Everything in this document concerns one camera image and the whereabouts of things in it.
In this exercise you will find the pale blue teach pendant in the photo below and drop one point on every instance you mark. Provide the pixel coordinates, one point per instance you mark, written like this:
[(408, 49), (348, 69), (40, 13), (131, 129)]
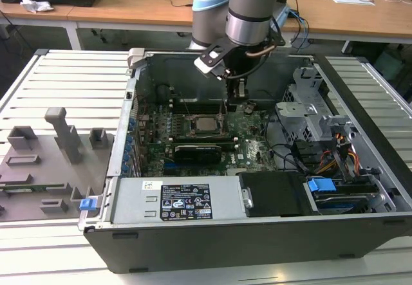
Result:
[(281, 14)]

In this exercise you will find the blue expansion slot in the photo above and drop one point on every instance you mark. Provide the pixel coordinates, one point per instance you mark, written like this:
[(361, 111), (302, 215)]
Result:
[(170, 168)]

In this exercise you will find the grey metal drive cage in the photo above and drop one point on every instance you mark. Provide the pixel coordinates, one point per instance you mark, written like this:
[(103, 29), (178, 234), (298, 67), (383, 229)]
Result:
[(296, 117)]

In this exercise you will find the blue case latch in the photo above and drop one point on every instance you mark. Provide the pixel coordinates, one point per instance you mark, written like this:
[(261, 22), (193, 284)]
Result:
[(87, 204)]

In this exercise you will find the silver CPU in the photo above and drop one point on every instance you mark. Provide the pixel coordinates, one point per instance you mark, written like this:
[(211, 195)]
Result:
[(206, 124)]

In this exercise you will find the white crumpled paper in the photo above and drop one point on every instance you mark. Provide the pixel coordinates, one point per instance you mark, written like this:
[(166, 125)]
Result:
[(35, 5)]

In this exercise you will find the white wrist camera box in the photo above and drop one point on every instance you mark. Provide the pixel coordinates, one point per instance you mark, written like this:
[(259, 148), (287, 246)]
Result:
[(202, 64)]

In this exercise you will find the silver coin battery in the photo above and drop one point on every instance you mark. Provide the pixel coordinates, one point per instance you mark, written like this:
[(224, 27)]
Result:
[(248, 108)]

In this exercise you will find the blue card clip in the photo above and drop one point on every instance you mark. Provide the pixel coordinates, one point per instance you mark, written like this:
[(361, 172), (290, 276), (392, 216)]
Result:
[(132, 125), (125, 169), (129, 143), (127, 157)]

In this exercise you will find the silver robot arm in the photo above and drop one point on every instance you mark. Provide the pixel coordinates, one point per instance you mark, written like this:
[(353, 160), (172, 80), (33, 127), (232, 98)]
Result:
[(251, 8)]

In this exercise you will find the white paper sheet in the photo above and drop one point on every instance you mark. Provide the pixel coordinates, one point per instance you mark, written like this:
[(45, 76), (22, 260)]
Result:
[(354, 0)]

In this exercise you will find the black grey PC case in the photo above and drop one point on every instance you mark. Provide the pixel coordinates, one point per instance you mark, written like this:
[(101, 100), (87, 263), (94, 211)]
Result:
[(193, 246)]

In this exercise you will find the green RAM stick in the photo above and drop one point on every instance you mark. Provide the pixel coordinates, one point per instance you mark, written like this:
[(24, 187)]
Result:
[(38, 187)]

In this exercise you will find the small white sticker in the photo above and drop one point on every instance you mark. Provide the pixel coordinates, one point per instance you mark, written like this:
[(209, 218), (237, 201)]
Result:
[(147, 185)]

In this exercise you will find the black graphics card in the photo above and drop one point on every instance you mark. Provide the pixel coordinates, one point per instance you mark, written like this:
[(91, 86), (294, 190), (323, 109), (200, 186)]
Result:
[(198, 153)]

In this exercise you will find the green motherboard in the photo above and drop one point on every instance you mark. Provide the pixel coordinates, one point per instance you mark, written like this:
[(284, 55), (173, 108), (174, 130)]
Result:
[(251, 150)]

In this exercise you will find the black rating label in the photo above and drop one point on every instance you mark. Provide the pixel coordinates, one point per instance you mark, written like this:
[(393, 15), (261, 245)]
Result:
[(186, 201)]

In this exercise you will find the black plastic shroud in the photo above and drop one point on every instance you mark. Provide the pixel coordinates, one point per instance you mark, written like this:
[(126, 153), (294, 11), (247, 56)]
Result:
[(273, 195)]

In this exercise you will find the grey parts rack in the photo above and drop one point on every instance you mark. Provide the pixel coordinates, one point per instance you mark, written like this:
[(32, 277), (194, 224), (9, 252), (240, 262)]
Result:
[(48, 169)]

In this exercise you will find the wooden desk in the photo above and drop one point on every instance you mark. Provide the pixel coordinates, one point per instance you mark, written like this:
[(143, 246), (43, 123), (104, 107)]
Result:
[(32, 16), (145, 11)]

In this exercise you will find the hard disk in blue carrier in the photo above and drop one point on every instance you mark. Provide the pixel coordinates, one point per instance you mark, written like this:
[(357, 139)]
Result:
[(320, 187)]

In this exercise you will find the grey power supply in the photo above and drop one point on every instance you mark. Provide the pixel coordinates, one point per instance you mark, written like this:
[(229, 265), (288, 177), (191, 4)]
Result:
[(128, 201)]

